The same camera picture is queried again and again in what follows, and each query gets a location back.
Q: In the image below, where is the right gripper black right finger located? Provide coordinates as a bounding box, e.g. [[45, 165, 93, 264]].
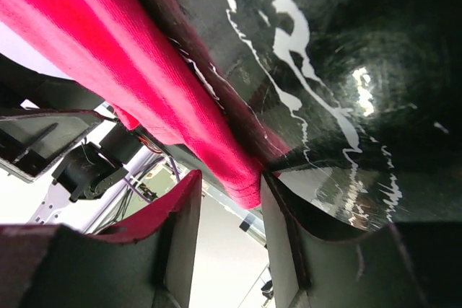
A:
[[261, 173, 461, 307]]

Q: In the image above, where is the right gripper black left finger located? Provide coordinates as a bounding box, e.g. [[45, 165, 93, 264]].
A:
[[1, 170, 202, 307]]

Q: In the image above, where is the pink t shirt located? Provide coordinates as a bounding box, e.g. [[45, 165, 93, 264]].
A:
[[1, 0, 284, 209]]

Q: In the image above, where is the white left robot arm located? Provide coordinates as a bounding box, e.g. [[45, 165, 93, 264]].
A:
[[1, 56, 164, 231]]

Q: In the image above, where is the black marbled table mat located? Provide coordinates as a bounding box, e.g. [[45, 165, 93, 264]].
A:
[[111, 0, 462, 242]]

